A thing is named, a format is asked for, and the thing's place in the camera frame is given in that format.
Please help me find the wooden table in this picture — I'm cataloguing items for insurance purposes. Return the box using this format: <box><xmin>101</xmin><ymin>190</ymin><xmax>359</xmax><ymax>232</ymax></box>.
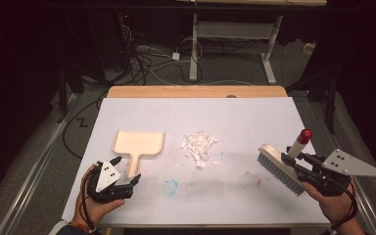
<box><xmin>97</xmin><ymin>85</ymin><xmax>331</xmax><ymax>229</ymax></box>

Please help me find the cream dustpan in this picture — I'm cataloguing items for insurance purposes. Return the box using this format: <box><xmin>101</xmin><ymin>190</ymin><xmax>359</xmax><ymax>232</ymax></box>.
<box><xmin>112</xmin><ymin>129</ymin><xmax>165</xmax><ymax>179</ymax></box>

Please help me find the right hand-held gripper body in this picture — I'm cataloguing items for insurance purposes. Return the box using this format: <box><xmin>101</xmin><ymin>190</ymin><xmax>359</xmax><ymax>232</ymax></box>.
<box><xmin>298</xmin><ymin>149</ymin><xmax>376</xmax><ymax>198</ymax></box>

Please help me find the black metal stand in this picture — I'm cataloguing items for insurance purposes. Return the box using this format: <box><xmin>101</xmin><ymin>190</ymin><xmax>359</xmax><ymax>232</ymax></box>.
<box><xmin>56</xmin><ymin>62</ymin><xmax>86</xmax><ymax>124</ymax></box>
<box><xmin>287</xmin><ymin>70</ymin><xmax>339</xmax><ymax>135</ymax></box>

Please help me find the tangle of floor cables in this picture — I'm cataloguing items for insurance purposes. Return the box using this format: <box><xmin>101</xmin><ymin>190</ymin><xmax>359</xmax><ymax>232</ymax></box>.
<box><xmin>117</xmin><ymin>23</ymin><xmax>259</xmax><ymax>86</ymax></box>

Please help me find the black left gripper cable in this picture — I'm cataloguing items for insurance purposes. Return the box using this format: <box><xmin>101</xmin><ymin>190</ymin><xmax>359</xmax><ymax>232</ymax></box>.
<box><xmin>79</xmin><ymin>167</ymin><xmax>99</xmax><ymax>233</ymax></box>

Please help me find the small white box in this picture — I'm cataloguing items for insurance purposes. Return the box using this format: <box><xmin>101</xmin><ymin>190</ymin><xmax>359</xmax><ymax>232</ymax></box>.
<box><xmin>303</xmin><ymin>42</ymin><xmax>317</xmax><ymax>55</ymax></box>

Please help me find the pile of white paper scraps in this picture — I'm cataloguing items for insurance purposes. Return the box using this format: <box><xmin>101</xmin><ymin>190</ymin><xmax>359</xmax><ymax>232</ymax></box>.
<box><xmin>179</xmin><ymin>130</ymin><xmax>220</xmax><ymax>169</ymax></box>

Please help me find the cream brush with red-tipped handle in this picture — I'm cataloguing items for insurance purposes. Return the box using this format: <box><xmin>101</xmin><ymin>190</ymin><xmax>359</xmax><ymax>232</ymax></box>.
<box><xmin>257</xmin><ymin>128</ymin><xmax>314</xmax><ymax>197</ymax></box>

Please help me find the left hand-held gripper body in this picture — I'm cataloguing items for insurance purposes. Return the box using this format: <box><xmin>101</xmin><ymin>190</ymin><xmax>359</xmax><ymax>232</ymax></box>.
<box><xmin>86</xmin><ymin>161</ymin><xmax>134</xmax><ymax>204</ymax></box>

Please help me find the metal floor rail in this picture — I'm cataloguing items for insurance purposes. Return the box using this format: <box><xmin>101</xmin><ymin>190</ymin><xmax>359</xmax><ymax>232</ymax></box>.
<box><xmin>306</xmin><ymin>94</ymin><xmax>376</xmax><ymax>235</ymax></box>
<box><xmin>0</xmin><ymin>93</ymin><xmax>81</xmax><ymax>235</ymax></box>

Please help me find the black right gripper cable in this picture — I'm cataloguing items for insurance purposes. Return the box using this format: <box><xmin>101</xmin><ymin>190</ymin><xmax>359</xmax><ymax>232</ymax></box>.
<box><xmin>319</xmin><ymin>177</ymin><xmax>359</xmax><ymax>235</ymax></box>

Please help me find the orange bead bracelet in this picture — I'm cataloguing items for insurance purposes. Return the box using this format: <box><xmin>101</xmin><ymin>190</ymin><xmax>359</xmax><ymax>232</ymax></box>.
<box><xmin>68</xmin><ymin>220</ymin><xmax>91</xmax><ymax>233</ymax></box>

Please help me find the white table sheet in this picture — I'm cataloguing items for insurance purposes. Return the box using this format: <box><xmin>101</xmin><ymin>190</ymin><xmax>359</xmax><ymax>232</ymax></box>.
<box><xmin>62</xmin><ymin>97</ymin><xmax>331</xmax><ymax>226</ymax></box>

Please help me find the person's right hand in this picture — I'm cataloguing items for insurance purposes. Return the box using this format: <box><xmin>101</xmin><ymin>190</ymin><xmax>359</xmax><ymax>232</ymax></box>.
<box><xmin>302</xmin><ymin>180</ymin><xmax>358</xmax><ymax>226</ymax></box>

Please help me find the black looping floor cable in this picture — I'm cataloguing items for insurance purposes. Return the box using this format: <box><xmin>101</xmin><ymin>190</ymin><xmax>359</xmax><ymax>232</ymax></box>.
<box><xmin>62</xmin><ymin>92</ymin><xmax>110</xmax><ymax>161</ymax></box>

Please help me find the person's left hand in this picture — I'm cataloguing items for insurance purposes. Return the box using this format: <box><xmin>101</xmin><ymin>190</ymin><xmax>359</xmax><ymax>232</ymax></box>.
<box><xmin>72</xmin><ymin>164</ymin><xmax>126</xmax><ymax>226</ymax></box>

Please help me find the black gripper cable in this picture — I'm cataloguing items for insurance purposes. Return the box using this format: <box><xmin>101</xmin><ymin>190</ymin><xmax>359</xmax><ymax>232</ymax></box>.
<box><xmin>79</xmin><ymin>167</ymin><xmax>99</xmax><ymax>233</ymax></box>
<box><xmin>319</xmin><ymin>177</ymin><xmax>359</xmax><ymax>235</ymax></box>

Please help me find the white desk frame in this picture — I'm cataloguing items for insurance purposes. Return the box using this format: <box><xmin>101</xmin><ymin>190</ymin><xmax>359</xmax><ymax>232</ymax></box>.
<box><xmin>175</xmin><ymin>0</ymin><xmax>328</xmax><ymax>85</ymax></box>

